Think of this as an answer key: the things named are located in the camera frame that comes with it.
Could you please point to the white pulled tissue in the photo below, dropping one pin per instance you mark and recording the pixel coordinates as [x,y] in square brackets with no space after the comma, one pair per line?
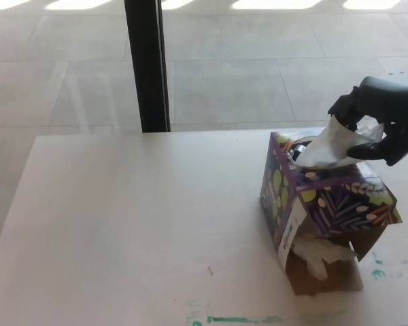
[326,146]

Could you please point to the black window frame post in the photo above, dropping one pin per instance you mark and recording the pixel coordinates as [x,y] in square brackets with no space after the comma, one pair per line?
[144,68]

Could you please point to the purple floral tissue box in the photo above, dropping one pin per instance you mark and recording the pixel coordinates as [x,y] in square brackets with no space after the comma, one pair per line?
[340,207]

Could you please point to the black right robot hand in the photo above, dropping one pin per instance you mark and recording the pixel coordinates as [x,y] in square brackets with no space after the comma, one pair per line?
[394,105]

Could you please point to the crumpled white tissue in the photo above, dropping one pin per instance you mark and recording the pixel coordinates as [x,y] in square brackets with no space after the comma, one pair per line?
[314,253]

